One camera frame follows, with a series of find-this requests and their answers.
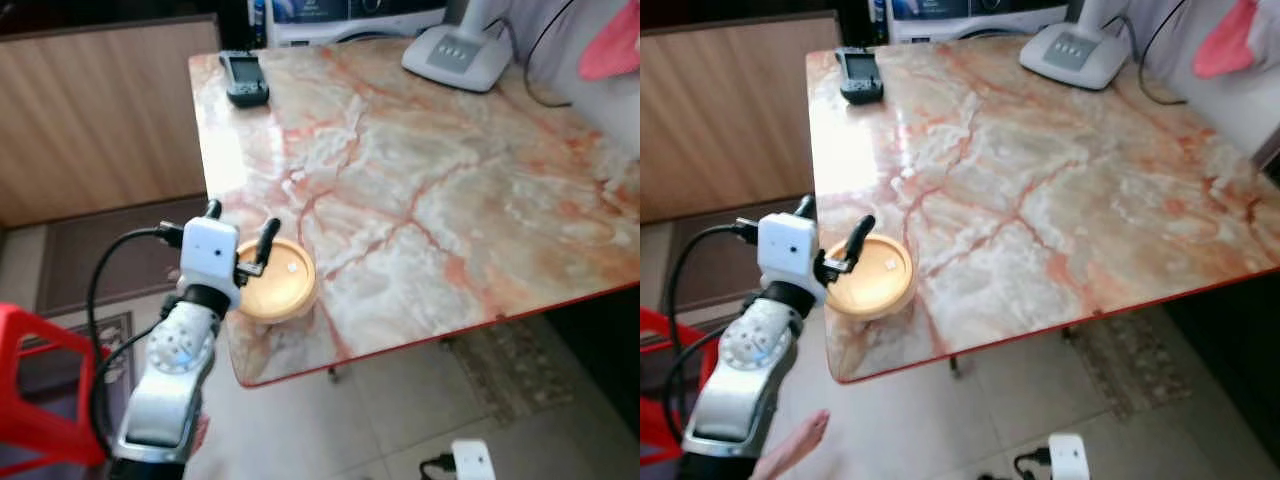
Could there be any round wooden bowl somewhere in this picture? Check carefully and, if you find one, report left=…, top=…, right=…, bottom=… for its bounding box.
left=232, top=237, right=319, bottom=325
left=825, top=232, right=916, bottom=321

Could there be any brown door mat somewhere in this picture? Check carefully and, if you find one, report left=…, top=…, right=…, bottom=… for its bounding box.
left=35, top=200, right=211, bottom=316
left=665, top=195, right=816, bottom=316

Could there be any wooden panel cabinet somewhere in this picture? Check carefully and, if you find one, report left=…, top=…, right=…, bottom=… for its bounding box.
left=0, top=12, right=223, bottom=229
left=640, top=10, right=843, bottom=226

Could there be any black handheld device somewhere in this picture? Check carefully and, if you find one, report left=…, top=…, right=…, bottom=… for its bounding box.
left=219, top=50, right=271, bottom=108
left=835, top=46, right=886, bottom=105

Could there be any grey patterned rug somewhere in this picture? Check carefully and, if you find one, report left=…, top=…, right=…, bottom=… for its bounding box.
left=20, top=310, right=136, bottom=480

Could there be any red plastic stool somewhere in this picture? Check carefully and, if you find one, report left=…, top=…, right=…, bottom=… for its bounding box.
left=640, top=305, right=691, bottom=466
left=0, top=303, right=111, bottom=471

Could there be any marble top folding table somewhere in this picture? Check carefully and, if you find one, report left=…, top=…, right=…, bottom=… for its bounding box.
left=188, top=35, right=641, bottom=389
left=805, top=35, right=1280, bottom=386

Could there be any grey fabric cover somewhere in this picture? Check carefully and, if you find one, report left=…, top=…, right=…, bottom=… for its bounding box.
left=1125, top=0, right=1280, bottom=161
left=500, top=0, right=641, bottom=151

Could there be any white washing machine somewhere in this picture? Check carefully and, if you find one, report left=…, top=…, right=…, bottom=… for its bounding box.
left=250, top=0, right=451, bottom=48
left=868, top=0, right=1071, bottom=44

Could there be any red cloth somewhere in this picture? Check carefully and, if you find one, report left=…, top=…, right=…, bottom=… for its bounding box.
left=1192, top=0, right=1259, bottom=81
left=578, top=0, right=641, bottom=83

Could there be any grey desk lamp base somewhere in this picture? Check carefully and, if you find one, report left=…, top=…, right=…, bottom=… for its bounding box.
left=401, top=0, right=514, bottom=94
left=1019, top=0, right=1131, bottom=91

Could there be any brown patterned rug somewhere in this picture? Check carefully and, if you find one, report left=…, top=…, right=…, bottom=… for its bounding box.
left=1065, top=310, right=1171, bottom=421
left=440, top=320, right=576, bottom=421

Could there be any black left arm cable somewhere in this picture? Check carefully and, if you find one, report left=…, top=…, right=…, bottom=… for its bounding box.
left=87, top=222, right=186, bottom=456
left=662, top=218, right=763, bottom=441

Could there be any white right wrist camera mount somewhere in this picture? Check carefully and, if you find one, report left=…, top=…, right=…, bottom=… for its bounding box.
left=450, top=438, right=496, bottom=480
left=1047, top=433, right=1091, bottom=480

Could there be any black lamp cable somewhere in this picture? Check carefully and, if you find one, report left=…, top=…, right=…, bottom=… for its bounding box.
left=1120, top=0, right=1196, bottom=107
left=500, top=0, right=583, bottom=109

